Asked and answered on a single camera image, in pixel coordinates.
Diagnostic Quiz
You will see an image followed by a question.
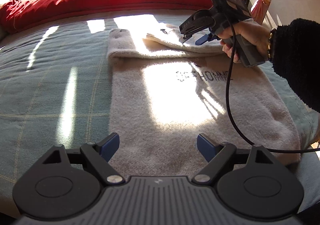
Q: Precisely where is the bead bracelet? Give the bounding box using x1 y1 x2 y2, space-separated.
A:
267 28 277 62

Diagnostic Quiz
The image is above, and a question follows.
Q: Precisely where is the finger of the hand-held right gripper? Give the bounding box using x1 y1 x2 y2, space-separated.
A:
179 10 216 42
195 33 218 46

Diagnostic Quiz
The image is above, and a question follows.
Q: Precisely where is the red quilt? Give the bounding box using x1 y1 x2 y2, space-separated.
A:
0 0 215 34

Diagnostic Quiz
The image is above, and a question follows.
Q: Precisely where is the black cable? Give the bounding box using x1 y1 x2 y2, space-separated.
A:
226 22 320 153

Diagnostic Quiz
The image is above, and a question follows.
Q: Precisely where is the white knit sweater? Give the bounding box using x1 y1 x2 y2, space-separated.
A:
107 22 302 175

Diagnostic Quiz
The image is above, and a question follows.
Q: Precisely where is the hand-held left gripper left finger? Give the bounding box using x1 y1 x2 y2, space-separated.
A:
41 133 125 186

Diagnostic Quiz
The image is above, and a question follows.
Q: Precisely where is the person's right hand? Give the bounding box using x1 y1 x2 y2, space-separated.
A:
219 21 272 64

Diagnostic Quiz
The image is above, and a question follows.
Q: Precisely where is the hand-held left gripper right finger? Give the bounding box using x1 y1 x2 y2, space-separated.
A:
192 133 278 187

